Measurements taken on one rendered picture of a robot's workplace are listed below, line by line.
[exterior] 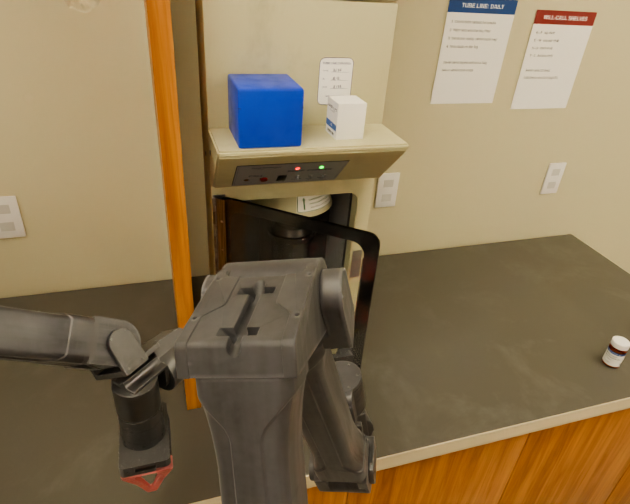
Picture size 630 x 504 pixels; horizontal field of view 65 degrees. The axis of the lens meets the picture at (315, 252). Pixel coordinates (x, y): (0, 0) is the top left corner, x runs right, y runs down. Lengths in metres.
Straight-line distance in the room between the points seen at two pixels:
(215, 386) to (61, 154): 1.10
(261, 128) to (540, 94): 1.12
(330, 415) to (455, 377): 0.77
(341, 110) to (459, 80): 0.76
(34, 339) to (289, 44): 0.57
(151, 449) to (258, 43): 0.62
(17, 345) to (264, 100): 0.45
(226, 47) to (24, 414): 0.82
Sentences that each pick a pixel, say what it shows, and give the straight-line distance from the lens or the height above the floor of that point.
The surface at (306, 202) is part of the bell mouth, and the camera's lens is 0.99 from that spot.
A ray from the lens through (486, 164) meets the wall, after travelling 1.70.
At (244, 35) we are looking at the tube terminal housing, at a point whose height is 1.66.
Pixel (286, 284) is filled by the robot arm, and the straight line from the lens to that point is 0.34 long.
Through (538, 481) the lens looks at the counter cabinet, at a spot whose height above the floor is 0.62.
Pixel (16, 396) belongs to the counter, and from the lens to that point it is 1.24.
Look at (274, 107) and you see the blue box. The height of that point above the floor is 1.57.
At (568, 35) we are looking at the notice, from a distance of 1.73.
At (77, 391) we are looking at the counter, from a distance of 1.20.
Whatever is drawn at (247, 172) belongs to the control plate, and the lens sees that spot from 0.83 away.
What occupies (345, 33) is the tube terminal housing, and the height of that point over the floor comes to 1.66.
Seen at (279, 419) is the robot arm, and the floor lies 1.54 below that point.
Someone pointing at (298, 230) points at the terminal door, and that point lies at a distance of 0.85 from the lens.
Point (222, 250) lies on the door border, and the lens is 0.95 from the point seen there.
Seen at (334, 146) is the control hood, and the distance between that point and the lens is 0.81.
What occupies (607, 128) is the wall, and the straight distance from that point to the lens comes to 1.98.
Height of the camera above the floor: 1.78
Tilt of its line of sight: 32 degrees down
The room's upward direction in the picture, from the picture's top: 5 degrees clockwise
